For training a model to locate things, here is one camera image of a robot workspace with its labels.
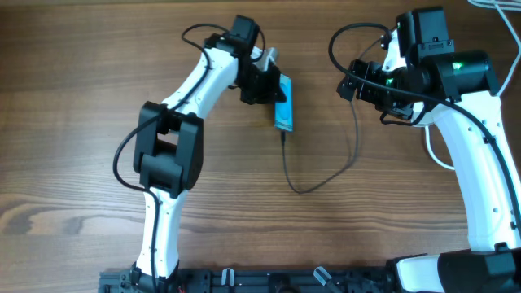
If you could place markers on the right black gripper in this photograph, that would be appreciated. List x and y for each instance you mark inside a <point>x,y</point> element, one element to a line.
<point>359,81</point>

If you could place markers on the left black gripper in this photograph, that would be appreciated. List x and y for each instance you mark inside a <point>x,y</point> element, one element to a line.
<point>269,93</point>

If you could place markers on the blue Galaxy smartphone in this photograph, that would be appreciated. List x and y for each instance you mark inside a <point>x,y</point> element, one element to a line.
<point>283,111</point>

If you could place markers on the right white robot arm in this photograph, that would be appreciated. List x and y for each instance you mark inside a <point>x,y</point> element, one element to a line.
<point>424,81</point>

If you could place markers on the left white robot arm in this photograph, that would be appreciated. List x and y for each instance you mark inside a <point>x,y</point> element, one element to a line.
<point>163,156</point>

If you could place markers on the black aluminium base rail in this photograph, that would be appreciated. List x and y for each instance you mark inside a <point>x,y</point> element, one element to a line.
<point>320,279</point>

